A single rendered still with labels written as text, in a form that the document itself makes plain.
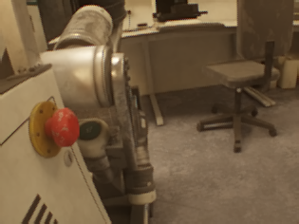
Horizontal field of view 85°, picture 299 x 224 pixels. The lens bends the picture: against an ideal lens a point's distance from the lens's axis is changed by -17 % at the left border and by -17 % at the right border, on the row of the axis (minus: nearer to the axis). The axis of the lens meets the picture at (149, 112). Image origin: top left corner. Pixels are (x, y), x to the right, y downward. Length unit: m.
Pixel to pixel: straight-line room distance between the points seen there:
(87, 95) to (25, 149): 0.12
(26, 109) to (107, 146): 0.22
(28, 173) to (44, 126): 0.05
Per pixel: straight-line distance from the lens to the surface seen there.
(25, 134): 0.19
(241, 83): 1.15
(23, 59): 0.23
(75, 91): 0.27
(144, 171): 0.52
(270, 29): 1.16
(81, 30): 0.35
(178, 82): 2.24
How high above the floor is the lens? 0.84
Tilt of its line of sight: 27 degrees down
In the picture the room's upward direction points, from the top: 8 degrees counter-clockwise
